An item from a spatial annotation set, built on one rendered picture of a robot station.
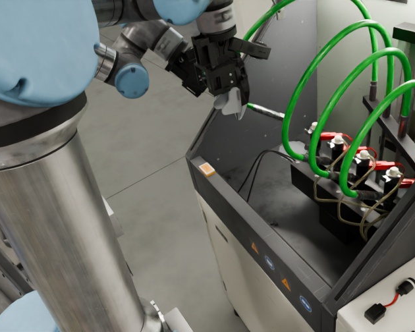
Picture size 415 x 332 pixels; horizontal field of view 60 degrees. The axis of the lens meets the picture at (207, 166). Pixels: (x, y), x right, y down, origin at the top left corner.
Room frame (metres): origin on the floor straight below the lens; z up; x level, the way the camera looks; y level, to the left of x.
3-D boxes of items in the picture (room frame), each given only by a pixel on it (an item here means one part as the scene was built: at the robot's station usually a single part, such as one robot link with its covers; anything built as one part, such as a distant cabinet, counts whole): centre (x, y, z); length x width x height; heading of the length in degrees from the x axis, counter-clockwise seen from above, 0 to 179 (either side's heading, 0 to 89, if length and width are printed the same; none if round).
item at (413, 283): (0.33, -0.27, 0.99); 0.12 x 0.02 x 0.02; 113
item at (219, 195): (0.68, -0.07, 0.87); 0.62 x 0.04 x 0.16; 20
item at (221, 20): (0.70, -0.08, 1.45); 0.08 x 0.08 x 0.05
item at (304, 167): (0.65, -0.34, 0.91); 0.34 x 0.10 x 0.15; 20
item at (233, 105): (0.69, -0.08, 1.27); 0.06 x 0.03 x 0.09; 110
